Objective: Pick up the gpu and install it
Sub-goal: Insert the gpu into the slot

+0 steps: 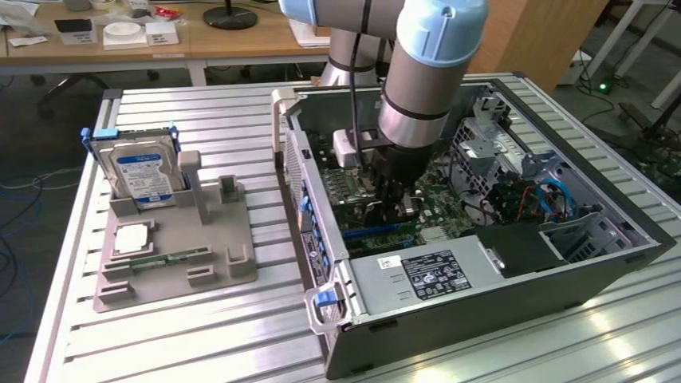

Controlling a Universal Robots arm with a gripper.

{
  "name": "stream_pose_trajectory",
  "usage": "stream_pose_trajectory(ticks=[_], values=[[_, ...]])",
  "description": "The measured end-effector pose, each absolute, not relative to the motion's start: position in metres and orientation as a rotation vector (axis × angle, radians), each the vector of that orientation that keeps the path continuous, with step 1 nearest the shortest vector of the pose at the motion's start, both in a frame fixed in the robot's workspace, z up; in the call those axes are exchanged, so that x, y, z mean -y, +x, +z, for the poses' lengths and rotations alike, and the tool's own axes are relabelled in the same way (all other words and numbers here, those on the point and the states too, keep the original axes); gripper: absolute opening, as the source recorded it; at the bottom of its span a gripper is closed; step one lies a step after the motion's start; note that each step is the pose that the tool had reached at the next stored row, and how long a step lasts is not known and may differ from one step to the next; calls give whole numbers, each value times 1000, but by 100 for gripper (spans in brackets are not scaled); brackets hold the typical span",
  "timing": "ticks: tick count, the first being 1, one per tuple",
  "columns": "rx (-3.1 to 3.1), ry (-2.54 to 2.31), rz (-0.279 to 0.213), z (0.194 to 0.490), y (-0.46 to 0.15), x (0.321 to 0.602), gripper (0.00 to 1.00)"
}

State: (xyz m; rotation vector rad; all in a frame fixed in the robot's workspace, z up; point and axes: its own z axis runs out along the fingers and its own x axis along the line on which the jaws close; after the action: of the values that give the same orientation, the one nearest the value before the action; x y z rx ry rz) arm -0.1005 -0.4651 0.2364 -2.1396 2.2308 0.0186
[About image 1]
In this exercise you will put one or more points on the blue expansion slot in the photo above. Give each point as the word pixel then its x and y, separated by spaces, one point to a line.
pixel 369 232

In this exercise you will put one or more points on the metal disk bay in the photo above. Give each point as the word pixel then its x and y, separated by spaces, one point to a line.
pixel 580 239

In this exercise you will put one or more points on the white box with round dish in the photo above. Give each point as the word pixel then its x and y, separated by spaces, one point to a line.
pixel 122 34

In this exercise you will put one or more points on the stack of white papers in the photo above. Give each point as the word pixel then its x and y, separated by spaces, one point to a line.
pixel 308 36

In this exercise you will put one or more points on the clear plastic bag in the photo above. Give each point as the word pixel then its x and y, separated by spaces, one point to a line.
pixel 21 20

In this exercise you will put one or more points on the black round lamp base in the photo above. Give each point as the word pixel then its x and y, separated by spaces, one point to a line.
pixel 230 18

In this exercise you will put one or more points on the blue case latch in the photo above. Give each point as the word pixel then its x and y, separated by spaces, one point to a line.
pixel 324 299

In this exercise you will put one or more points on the wooden desk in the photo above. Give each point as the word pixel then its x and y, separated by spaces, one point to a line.
pixel 80 56

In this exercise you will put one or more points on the silver CPU chip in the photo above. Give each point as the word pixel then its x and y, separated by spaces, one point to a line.
pixel 132 238

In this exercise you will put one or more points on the black plastic shroud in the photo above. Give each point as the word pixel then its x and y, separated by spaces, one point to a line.
pixel 521 247

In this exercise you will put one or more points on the hard disk with blue rails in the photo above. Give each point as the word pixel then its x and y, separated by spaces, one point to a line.
pixel 140 175

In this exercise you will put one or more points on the open black PC case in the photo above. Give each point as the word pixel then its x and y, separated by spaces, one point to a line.
pixel 478 319

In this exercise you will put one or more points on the green power light device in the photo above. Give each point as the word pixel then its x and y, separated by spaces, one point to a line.
pixel 602 86

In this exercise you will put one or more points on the grey cup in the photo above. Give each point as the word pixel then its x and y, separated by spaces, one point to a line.
pixel 77 5

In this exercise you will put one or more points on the red packet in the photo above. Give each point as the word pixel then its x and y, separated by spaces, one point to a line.
pixel 165 12

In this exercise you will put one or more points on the white box with black top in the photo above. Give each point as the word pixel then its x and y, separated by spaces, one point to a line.
pixel 80 38

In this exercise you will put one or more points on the black floor stand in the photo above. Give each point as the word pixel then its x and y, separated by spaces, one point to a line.
pixel 635 115

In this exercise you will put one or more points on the green motherboard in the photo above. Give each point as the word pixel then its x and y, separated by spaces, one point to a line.
pixel 441 207

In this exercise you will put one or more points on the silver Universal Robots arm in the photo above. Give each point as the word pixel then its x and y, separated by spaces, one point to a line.
pixel 425 80

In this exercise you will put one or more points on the white paper tag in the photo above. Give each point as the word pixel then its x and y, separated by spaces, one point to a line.
pixel 26 41

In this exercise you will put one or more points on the green RAM stick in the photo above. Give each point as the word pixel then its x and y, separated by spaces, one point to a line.
pixel 154 260

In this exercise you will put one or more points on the grey plastic parts rack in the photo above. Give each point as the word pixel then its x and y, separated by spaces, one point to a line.
pixel 169 239

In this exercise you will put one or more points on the small white labelled box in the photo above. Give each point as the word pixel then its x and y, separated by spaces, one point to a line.
pixel 160 36

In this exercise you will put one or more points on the metal drive cage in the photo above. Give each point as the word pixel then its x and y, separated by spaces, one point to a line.
pixel 478 151

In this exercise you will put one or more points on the white table frame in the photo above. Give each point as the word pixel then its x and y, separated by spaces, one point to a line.
pixel 638 44

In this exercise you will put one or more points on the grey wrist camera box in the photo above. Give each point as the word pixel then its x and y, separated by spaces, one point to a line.
pixel 345 149

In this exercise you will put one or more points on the black office chair base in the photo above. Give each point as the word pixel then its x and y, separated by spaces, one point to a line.
pixel 69 85

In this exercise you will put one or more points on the grey power supply unit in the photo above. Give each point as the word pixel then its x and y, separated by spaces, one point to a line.
pixel 425 275

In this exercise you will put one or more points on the wooden cabinet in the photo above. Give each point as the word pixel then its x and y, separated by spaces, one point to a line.
pixel 532 40

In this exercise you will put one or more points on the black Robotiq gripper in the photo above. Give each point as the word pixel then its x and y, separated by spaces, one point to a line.
pixel 396 171

